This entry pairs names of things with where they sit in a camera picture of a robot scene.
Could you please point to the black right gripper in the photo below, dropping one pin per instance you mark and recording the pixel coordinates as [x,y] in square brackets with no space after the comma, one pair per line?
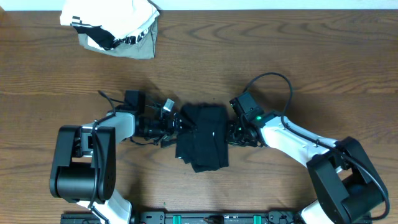
[230,137]

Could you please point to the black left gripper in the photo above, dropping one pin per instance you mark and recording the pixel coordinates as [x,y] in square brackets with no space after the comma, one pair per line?
[176,124]

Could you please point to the black t-shirt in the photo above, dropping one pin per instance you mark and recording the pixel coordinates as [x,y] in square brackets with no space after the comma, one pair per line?
[205,148]

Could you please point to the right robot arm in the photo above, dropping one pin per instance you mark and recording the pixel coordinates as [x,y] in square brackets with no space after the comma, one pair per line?
[345,181]

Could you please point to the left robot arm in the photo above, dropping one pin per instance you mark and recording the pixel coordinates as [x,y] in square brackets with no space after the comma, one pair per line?
[84,162]

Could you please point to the grey-beige folded garment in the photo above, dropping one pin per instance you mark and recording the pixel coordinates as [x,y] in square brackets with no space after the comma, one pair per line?
[144,49]

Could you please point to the black and white garment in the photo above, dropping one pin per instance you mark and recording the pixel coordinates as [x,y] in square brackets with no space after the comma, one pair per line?
[107,34]

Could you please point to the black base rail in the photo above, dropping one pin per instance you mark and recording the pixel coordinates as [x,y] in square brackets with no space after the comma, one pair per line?
[273,217]

